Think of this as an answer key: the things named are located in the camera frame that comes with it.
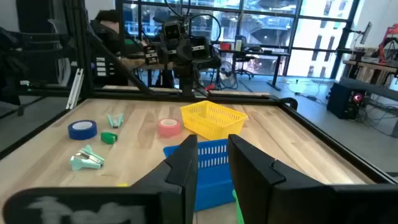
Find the black computer tower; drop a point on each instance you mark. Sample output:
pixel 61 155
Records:
pixel 342 101

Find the small green stapler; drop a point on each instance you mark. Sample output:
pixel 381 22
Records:
pixel 109 138

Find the black aluminium table frame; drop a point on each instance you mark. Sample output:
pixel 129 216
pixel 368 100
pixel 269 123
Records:
pixel 326 138

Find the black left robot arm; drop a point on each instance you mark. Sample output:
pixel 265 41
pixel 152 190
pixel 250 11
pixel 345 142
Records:
pixel 187 79

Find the person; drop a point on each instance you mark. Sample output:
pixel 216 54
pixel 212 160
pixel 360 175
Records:
pixel 107 18

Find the floor fan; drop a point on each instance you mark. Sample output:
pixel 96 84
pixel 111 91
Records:
pixel 228 76

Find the red machine frame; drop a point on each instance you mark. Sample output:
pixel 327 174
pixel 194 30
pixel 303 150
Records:
pixel 388 34

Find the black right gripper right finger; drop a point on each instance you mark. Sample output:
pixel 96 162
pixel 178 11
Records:
pixel 258 186

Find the wooden workbench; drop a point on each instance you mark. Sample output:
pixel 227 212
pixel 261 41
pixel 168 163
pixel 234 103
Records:
pixel 373 67

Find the blue tape roll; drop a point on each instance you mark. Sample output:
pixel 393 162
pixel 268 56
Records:
pixel 81 133

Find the blue plastic basket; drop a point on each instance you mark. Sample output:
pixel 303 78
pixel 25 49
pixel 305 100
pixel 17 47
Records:
pixel 214 174

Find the red box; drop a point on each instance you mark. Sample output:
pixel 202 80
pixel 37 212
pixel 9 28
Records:
pixel 225 46

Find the yellow plastic basket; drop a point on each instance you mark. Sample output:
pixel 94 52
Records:
pixel 211 119

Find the black office desk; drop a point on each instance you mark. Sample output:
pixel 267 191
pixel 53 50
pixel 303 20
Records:
pixel 264 53

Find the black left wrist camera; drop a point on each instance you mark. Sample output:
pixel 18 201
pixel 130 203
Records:
pixel 173 31

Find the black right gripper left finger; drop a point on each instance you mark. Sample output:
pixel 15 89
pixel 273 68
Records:
pixel 180 186

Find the black monitor on arm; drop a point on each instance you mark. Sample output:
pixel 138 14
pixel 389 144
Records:
pixel 367 32

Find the green plastic basket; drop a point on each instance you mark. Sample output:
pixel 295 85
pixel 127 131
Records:
pixel 238 211

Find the white metal rail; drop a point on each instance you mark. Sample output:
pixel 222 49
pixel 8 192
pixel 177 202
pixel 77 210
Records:
pixel 75 90

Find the white container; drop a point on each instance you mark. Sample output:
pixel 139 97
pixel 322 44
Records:
pixel 239 43

